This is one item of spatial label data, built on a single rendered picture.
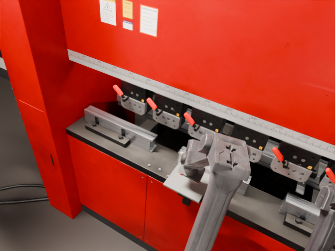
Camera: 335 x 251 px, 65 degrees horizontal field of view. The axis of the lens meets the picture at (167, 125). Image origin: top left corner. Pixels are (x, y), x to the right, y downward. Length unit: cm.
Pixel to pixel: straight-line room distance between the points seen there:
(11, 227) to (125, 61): 165
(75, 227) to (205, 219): 180
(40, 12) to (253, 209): 135
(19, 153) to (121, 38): 199
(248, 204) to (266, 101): 57
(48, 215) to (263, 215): 167
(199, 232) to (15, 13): 116
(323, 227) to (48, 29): 137
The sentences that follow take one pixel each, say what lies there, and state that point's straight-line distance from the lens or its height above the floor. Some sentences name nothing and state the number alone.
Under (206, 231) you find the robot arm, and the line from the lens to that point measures 61.
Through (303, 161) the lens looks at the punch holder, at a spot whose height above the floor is 123.
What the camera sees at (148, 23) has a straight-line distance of 116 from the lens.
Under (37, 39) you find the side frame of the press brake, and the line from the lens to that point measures 143.
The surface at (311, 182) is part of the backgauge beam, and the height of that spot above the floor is 91.
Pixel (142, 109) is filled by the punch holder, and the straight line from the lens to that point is 136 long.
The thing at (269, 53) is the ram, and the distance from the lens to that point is 101.
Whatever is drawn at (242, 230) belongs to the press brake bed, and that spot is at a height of 78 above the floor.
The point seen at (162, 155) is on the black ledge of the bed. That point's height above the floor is 87.
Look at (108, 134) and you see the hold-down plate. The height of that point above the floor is 91.
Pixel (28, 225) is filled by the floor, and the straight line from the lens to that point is 242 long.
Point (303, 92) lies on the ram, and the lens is 104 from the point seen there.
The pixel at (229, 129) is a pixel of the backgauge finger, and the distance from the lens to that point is 154.
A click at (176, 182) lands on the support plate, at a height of 100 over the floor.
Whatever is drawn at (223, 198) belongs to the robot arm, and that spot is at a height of 151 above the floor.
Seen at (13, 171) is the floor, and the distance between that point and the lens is 283.
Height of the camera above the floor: 196
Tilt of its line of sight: 39 degrees down
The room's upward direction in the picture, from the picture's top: 6 degrees clockwise
